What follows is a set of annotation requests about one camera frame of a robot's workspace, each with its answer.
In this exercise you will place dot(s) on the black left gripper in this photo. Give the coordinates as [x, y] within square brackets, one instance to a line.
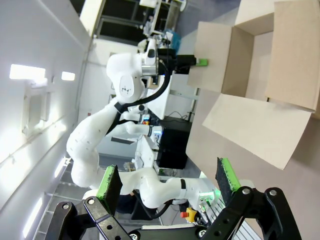
[185, 61]

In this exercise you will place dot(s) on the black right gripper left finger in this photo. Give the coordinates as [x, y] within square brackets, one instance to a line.
[110, 190]

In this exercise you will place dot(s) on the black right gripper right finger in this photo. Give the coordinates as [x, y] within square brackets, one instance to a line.
[227, 185]

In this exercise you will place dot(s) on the brown cardboard box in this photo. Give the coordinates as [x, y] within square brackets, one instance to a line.
[250, 125]

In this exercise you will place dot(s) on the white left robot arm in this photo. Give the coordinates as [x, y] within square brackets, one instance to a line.
[85, 140]

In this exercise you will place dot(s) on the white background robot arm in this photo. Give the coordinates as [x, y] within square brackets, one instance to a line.
[140, 130]

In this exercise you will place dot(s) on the blue plastic crate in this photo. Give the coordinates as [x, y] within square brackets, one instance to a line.
[175, 38]

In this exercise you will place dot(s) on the red yellow emergency stop button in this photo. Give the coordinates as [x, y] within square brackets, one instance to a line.
[187, 215]

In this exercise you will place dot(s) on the white desk panel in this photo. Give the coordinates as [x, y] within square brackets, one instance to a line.
[160, 105]

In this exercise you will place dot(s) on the black computer tower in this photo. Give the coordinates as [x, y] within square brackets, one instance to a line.
[173, 147]

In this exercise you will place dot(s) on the rectangular ceiling light panel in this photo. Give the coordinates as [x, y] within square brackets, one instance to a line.
[68, 76]
[27, 71]
[32, 217]

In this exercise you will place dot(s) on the white ceiling air conditioner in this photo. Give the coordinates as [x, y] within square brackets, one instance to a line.
[35, 107]

